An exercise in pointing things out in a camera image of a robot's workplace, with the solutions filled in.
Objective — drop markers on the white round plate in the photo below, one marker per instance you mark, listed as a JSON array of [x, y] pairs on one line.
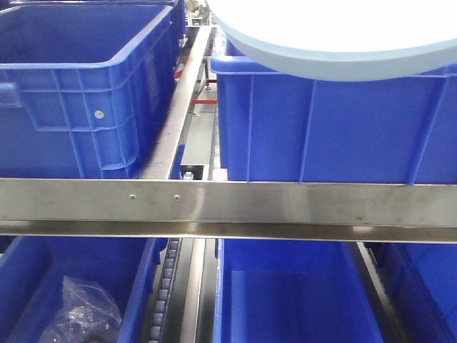
[[342, 40]]

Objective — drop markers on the blue plastic crate middle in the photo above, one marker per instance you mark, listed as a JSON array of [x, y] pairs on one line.
[[279, 128]]

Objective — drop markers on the blue plastic crate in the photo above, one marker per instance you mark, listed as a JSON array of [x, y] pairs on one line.
[[279, 128], [85, 88]]

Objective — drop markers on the lower blue bin middle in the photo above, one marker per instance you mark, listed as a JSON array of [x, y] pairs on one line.
[[290, 291]]

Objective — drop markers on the blue bin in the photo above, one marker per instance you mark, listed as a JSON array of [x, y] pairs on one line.
[[420, 280], [290, 291], [33, 268]]

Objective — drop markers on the blue plastic crate left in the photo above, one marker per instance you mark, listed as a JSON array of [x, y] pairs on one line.
[[85, 88]]

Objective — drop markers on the roller conveyor track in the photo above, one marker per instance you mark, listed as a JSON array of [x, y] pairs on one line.
[[164, 290]]

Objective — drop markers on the clear plastic bag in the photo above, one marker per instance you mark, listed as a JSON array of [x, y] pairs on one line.
[[88, 314]]

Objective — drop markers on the lower blue bin left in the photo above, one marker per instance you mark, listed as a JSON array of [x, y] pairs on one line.
[[33, 268]]

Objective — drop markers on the lower blue bin right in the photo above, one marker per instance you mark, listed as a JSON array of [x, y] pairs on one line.
[[420, 280]]

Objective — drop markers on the upper steel shelf rail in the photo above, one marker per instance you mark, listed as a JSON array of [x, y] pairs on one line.
[[251, 210]]

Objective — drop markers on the steel divider rail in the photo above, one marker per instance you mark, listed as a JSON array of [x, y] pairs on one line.
[[184, 126]]

